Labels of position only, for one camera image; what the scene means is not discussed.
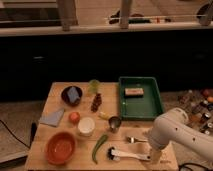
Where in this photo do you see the silver metal fork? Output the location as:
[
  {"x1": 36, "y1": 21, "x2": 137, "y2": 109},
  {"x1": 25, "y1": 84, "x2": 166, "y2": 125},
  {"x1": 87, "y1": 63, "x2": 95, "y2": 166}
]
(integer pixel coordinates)
[{"x1": 125, "y1": 136, "x2": 147, "y2": 144}]

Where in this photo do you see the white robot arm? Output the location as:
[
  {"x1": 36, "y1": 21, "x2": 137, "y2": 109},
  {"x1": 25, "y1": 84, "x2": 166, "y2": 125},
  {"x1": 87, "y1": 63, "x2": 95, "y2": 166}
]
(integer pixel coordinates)
[{"x1": 148, "y1": 108, "x2": 213, "y2": 162}]

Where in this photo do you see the blue sponge in bowl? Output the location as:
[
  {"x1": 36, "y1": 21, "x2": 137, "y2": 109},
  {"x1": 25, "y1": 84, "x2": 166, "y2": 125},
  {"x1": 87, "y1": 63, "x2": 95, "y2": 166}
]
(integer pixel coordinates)
[{"x1": 67, "y1": 87, "x2": 80, "y2": 103}]

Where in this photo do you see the dark bowl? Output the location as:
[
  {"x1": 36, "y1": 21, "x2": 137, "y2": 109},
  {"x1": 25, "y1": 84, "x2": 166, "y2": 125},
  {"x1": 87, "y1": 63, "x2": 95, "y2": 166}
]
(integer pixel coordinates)
[{"x1": 61, "y1": 86, "x2": 82, "y2": 106}]

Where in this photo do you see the red bowl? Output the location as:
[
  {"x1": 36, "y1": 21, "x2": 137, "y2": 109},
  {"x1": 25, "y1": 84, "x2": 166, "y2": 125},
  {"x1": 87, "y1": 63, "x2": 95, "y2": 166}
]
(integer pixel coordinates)
[{"x1": 45, "y1": 131, "x2": 76, "y2": 165}]

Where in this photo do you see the light green cup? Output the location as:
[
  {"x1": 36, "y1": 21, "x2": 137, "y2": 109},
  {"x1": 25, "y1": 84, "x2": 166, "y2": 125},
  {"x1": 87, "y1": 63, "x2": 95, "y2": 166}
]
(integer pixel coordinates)
[{"x1": 88, "y1": 79, "x2": 100, "y2": 94}]

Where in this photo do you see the bunch of dark grapes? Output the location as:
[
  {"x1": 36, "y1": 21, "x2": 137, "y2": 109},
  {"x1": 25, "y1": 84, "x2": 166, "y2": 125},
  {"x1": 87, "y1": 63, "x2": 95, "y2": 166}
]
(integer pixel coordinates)
[{"x1": 91, "y1": 93, "x2": 102, "y2": 112}]

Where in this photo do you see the brown sponge block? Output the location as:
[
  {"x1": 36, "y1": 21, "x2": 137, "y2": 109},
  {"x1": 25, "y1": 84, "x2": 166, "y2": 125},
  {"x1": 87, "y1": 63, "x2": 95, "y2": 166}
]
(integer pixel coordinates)
[{"x1": 124, "y1": 88, "x2": 144, "y2": 97}]

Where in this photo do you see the small yellow item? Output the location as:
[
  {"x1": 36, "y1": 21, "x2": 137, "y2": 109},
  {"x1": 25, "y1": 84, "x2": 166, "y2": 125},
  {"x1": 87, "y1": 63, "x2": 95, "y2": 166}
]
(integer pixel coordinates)
[{"x1": 99, "y1": 112, "x2": 110, "y2": 120}]

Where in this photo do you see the green plastic tray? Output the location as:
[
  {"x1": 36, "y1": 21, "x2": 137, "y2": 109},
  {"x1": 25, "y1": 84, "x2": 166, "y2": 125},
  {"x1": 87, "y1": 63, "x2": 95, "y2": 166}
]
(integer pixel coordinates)
[{"x1": 118, "y1": 77, "x2": 164, "y2": 121}]

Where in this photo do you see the small metal cup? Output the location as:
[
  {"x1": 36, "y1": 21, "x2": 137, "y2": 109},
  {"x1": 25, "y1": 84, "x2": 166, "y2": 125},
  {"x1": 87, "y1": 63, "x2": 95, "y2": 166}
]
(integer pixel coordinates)
[{"x1": 108, "y1": 116, "x2": 121, "y2": 133}]

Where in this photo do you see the white round container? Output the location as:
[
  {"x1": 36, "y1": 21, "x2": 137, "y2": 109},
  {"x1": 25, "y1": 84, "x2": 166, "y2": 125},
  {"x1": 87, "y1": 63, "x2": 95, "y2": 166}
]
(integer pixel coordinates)
[{"x1": 77, "y1": 117, "x2": 95, "y2": 136}]

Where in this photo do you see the orange tomato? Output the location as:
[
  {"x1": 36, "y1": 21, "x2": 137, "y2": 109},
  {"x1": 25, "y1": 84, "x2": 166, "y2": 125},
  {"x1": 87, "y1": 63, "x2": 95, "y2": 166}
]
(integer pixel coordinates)
[{"x1": 69, "y1": 112, "x2": 80, "y2": 124}]

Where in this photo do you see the green chili pepper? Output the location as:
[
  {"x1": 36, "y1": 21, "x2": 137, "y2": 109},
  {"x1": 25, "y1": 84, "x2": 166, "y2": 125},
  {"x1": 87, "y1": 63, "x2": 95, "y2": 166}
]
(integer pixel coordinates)
[{"x1": 92, "y1": 134, "x2": 108, "y2": 164}]

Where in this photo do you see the blue cloth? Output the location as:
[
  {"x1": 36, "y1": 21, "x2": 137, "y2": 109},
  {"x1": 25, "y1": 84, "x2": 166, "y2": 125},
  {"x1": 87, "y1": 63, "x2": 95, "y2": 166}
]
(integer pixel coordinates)
[{"x1": 39, "y1": 108, "x2": 65, "y2": 127}]

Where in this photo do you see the spice jar rack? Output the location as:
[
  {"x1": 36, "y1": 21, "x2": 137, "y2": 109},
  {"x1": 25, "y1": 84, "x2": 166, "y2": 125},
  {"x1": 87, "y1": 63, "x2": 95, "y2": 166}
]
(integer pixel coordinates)
[{"x1": 178, "y1": 89, "x2": 213, "y2": 135}]

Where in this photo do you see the black cable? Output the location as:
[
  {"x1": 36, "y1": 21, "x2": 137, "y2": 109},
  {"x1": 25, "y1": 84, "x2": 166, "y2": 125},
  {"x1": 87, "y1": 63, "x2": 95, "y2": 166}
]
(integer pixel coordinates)
[{"x1": 0, "y1": 119, "x2": 32, "y2": 150}]

